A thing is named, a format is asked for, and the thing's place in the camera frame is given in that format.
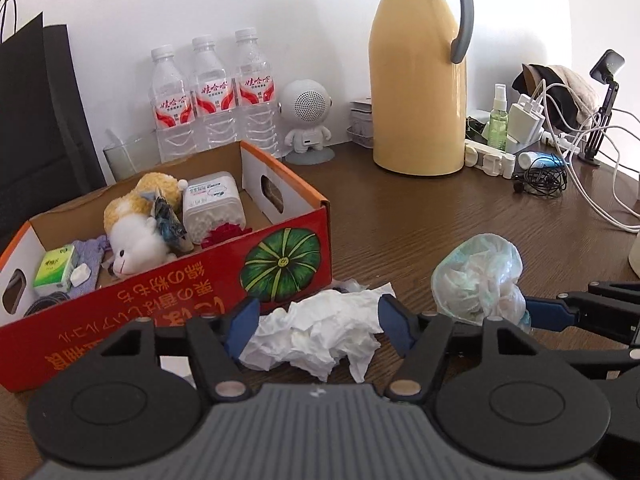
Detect white tissue paper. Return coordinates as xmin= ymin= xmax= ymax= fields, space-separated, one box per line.
xmin=240 ymin=281 xmax=395 ymax=384

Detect greenish plastic bag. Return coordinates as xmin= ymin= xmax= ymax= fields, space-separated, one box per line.
xmin=431 ymin=233 xmax=532 ymax=333

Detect red fabric flower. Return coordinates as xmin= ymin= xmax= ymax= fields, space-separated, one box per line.
xmin=201 ymin=223 xmax=253 ymax=249

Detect red cardboard pumpkin box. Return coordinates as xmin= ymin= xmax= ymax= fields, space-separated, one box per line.
xmin=1 ymin=141 xmax=332 ymax=392

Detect blue patterned cloth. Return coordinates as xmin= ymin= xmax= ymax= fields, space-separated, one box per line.
xmin=141 ymin=190 xmax=194 ymax=254

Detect yellow white plush toy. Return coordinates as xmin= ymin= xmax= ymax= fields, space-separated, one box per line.
xmin=103 ymin=172 xmax=188 ymax=278

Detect cotton swab plastic box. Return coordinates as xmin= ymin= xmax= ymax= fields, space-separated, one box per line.
xmin=182 ymin=171 xmax=246 ymax=245

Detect small white cap piece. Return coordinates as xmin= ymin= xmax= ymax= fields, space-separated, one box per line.
xmin=70 ymin=263 xmax=91 ymax=287

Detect purple fabric pouch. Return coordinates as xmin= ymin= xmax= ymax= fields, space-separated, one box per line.
xmin=68 ymin=234 xmax=110 ymax=299

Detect green tissue pack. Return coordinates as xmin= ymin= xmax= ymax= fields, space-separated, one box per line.
xmin=32 ymin=244 xmax=78 ymax=297

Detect black cable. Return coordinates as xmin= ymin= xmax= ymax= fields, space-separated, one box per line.
xmin=22 ymin=291 xmax=74 ymax=317

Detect black earphones tangle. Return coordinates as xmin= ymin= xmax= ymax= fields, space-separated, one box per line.
xmin=513 ymin=167 xmax=568 ymax=198

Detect white power strip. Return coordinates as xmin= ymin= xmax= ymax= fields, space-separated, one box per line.
xmin=464 ymin=140 xmax=516 ymax=180

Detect white charger adapters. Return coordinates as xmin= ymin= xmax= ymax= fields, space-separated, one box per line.
xmin=506 ymin=94 xmax=544 ymax=154

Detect glass cup with straw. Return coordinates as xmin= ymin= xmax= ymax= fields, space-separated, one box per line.
xmin=103 ymin=129 xmax=160 ymax=181

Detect right water bottle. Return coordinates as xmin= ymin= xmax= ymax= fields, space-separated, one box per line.
xmin=235 ymin=27 xmax=280 ymax=157

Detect water bottle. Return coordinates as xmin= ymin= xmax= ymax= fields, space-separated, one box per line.
xmin=150 ymin=44 xmax=198 ymax=162
xmin=235 ymin=27 xmax=280 ymax=157
xmin=191 ymin=36 xmax=238 ymax=151

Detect middle water bottle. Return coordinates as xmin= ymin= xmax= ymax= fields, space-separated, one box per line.
xmin=191 ymin=36 xmax=238 ymax=151

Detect green spray bottle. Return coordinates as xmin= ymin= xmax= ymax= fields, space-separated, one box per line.
xmin=487 ymin=84 xmax=509 ymax=151

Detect left water bottle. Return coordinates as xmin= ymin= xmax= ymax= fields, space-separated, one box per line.
xmin=150 ymin=44 xmax=198 ymax=162

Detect black phone stand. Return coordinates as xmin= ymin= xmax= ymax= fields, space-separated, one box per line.
xmin=578 ymin=49 xmax=625 ymax=167

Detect black paper shopping bag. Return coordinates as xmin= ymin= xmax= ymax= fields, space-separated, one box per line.
xmin=0 ymin=15 xmax=105 ymax=247

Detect white astronaut speaker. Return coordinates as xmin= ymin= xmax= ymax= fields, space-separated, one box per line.
xmin=279 ymin=79 xmax=335 ymax=166

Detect yellow thermos jug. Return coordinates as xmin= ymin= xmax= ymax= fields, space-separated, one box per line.
xmin=369 ymin=0 xmax=474 ymax=177

